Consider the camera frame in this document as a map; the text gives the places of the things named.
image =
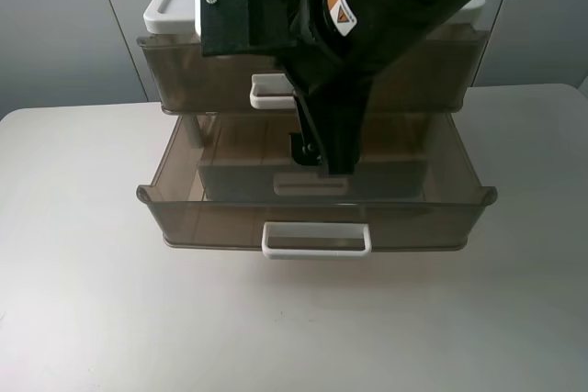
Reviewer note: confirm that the smoky transparent drawer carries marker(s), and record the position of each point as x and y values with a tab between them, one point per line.
229	182
432	76

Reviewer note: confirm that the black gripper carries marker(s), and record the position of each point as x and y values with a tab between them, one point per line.
333	76

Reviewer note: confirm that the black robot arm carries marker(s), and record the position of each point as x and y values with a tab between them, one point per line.
346	14

